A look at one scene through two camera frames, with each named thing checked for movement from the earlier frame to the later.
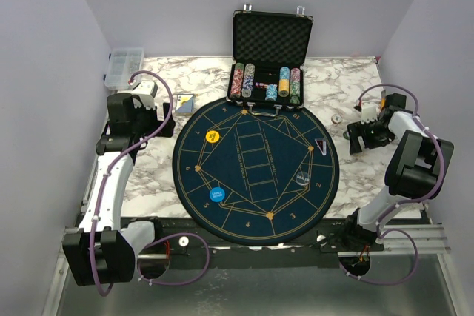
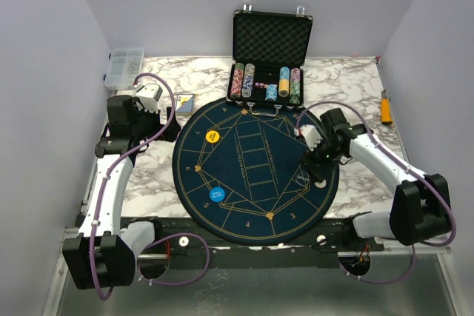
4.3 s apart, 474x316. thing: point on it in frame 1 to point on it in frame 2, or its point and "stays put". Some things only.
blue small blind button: (217, 194) stays put
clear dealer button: (302, 178) stays put
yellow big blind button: (212, 137) stays put
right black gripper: (358, 129) to (310, 158)
